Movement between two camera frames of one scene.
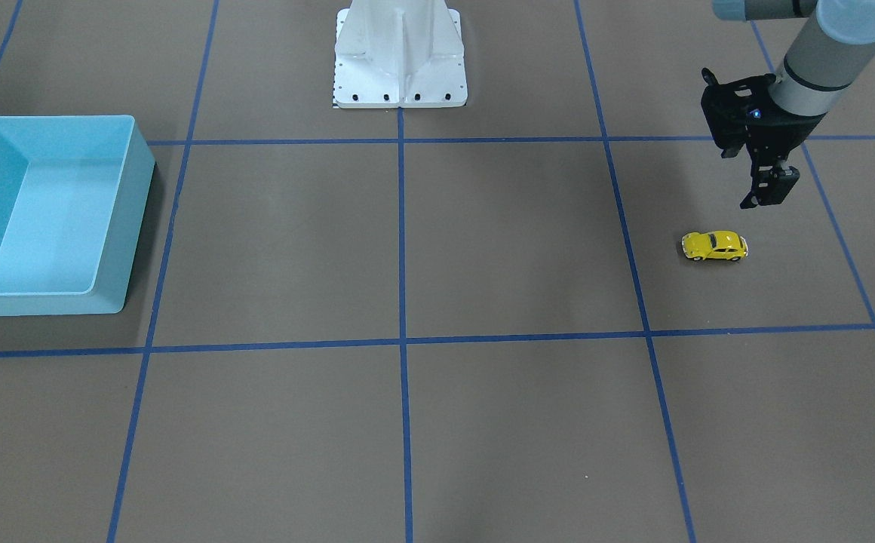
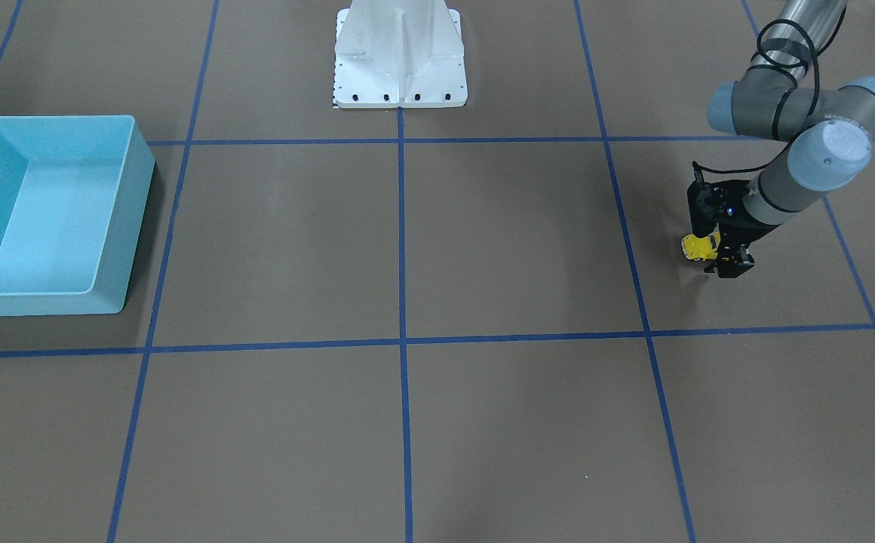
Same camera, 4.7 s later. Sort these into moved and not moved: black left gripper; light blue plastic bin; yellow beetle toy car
Moved: black left gripper
Not moved: yellow beetle toy car; light blue plastic bin
